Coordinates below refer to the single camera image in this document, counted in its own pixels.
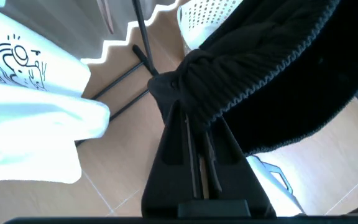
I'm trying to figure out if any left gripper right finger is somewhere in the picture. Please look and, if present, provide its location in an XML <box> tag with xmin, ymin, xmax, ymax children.
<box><xmin>201</xmin><ymin>118</ymin><xmax>276</xmax><ymax>218</ymax></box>

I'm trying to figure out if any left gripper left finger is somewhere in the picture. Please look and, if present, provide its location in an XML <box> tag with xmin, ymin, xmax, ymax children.
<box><xmin>141</xmin><ymin>99</ymin><xmax>203</xmax><ymax>218</ymax></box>

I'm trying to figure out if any black garment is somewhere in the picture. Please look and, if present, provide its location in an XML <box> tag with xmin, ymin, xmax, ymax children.
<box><xmin>147</xmin><ymin>0</ymin><xmax>358</xmax><ymax>156</ymax></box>

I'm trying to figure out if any white printed t-shirt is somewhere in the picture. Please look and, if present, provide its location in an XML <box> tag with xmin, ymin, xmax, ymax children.
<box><xmin>0</xmin><ymin>2</ymin><xmax>111</xmax><ymax>184</ymax></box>

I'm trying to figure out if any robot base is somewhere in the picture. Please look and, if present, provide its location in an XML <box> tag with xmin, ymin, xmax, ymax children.
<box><xmin>246</xmin><ymin>155</ymin><xmax>306</xmax><ymax>217</ymax></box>

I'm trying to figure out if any black clothes rack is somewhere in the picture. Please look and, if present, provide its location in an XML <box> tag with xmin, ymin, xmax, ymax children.
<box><xmin>75</xmin><ymin>0</ymin><xmax>160</xmax><ymax>147</ymax></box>

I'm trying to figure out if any white laundry basket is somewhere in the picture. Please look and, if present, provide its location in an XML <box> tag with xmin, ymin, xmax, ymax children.
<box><xmin>177</xmin><ymin>0</ymin><xmax>244</xmax><ymax>50</ymax></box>

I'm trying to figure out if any white curtain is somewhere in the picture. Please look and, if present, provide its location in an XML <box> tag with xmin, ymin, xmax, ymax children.
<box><xmin>0</xmin><ymin>0</ymin><xmax>180</xmax><ymax>60</ymax></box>

